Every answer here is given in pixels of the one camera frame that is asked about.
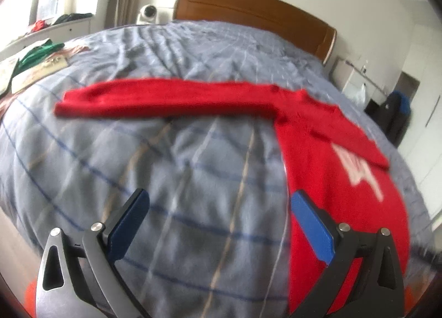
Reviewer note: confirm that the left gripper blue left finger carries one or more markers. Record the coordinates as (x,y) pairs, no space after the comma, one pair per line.
(63,291)

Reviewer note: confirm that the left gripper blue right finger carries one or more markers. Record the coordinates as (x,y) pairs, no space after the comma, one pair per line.
(378,290)

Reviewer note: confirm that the red knit sweater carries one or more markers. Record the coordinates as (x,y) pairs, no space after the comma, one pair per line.
(325,155)

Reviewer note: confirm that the dark clothes on bench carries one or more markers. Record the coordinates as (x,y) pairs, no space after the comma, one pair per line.
(71,17)

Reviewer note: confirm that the orange trousers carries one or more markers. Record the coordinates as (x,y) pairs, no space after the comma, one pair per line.
(30,299)

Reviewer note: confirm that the blue plaid bed duvet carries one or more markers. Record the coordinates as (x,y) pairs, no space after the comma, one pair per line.
(217,240)

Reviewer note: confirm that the white wardrobe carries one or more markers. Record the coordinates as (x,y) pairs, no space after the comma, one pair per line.
(421,145)

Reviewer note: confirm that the white plastic bag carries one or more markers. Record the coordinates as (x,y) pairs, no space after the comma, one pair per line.
(356,94)

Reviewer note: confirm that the white bedside dresser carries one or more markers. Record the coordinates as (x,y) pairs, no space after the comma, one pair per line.
(344,72)

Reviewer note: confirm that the beige flat pouch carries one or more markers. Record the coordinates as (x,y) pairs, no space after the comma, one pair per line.
(36,73)

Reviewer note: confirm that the pink folded garment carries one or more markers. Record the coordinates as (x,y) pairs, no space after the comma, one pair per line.
(9,70)

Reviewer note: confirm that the green folded garment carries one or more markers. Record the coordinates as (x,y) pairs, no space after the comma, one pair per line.
(38,54)

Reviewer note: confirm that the white window bench drawers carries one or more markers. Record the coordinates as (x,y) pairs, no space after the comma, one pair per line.
(57,33)

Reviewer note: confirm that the brown wooden headboard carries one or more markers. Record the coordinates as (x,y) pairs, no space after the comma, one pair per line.
(298,27)

